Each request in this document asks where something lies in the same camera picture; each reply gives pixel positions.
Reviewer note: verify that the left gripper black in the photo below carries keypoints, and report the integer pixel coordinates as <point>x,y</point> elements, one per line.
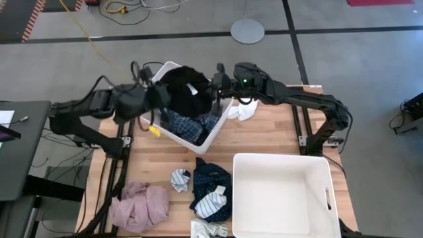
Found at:
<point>158,96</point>

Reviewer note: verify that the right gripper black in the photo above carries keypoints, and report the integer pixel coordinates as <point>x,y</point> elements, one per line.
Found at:
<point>222,86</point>

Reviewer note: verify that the black garment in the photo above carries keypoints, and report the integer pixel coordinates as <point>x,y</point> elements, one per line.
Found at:
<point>185,99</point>

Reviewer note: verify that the blue plaid garment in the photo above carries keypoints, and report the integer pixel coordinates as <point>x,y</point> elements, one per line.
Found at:
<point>188,127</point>

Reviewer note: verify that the small white plastic bin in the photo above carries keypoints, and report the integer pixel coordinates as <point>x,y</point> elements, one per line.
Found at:
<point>185,145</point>

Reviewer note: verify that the white blue-striped sock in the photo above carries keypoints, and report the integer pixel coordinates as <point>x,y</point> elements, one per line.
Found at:
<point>180,180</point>
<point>209,205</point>

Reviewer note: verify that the navy dotted garment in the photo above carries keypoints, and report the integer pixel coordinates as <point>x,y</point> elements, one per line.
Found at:
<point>208,178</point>

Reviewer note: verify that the pink garment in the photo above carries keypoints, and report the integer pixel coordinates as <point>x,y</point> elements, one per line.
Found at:
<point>138,208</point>

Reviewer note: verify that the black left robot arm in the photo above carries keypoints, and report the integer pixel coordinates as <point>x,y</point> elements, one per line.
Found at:
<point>82,105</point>

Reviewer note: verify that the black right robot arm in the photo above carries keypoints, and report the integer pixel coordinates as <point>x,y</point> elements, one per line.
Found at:
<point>304,99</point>

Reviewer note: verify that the yellow tag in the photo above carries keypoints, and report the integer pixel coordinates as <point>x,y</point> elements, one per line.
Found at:
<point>154,131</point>

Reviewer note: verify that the grey round lamp base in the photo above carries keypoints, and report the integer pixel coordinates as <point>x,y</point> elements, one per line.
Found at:
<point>247,31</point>

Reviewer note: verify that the red box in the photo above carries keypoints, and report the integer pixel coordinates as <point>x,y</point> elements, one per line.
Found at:
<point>92,2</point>

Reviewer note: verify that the large white plastic bin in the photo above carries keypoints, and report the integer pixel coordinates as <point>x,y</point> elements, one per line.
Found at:
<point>281,198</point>

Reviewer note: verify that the black hazard-striped mat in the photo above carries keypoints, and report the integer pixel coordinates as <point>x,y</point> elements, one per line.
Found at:
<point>13,16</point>
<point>53,4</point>

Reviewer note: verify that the black desk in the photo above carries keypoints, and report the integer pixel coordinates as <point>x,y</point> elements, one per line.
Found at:
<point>23,158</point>

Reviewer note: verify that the dark tablet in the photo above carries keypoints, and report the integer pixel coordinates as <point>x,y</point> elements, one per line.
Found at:
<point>9,134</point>

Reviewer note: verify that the white paper sheet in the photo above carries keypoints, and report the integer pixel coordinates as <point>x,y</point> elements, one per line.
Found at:
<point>6,117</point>

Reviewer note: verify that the red floor mat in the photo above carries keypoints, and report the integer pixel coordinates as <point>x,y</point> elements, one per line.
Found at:
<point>380,2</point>

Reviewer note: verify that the grey cabinet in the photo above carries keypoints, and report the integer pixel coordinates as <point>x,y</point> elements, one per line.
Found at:
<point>16,218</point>

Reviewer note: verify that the black equipment box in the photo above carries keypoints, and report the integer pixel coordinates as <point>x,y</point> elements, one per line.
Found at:
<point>413,109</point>

